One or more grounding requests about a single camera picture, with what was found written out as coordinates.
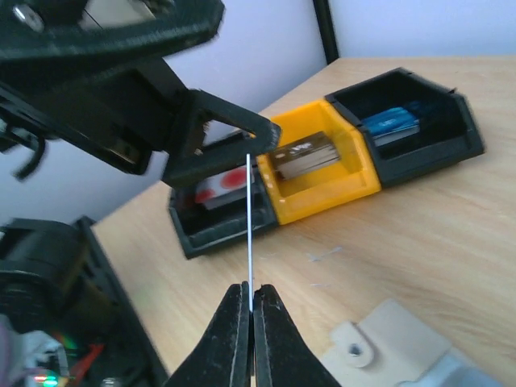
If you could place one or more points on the black enclosure frame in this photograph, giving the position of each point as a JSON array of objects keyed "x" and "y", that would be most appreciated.
[{"x": 326, "y": 29}]

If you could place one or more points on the black bin far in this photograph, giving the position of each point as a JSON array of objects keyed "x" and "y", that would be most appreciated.
[{"x": 449, "y": 133}]

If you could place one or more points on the black bin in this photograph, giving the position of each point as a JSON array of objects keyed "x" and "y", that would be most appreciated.
[
  {"x": 202, "y": 231},
  {"x": 449, "y": 133}
]

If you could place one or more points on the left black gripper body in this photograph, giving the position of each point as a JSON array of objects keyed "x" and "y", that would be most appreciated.
[{"x": 121, "y": 120}]

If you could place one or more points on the yellow bin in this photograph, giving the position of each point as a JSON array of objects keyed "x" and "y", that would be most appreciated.
[{"x": 353, "y": 177}]

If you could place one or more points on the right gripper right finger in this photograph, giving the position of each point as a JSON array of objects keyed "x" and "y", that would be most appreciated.
[{"x": 282, "y": 356}]

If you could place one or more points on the black bin near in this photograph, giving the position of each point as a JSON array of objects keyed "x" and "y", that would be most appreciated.
[{"x": 202, "y": 231}]

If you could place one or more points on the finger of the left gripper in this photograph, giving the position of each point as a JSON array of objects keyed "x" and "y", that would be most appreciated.
[
  {"x": 54, "y": 32},
  {"x": 191, "y": 161}
]

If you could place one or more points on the blue card in bin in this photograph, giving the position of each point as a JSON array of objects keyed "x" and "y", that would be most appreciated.
[{"x": 396, "y": 124}]

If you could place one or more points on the white red card in bin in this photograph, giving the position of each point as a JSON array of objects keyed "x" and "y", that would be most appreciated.
[{"x": 222, "y": 189}]

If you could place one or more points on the translucent plastic card holder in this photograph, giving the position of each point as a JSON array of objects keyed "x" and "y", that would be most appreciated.
[{"x": 392, "y": 347}]

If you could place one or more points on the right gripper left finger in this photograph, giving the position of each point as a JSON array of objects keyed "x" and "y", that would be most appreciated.
[{"x": 222, "y": 356}]

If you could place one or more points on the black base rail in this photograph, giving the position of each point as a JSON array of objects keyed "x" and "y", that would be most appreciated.
[{"x": 128, "y": 356}]

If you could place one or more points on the black card in bin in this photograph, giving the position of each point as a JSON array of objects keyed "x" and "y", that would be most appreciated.
[{"x": 304, "y": 156}]

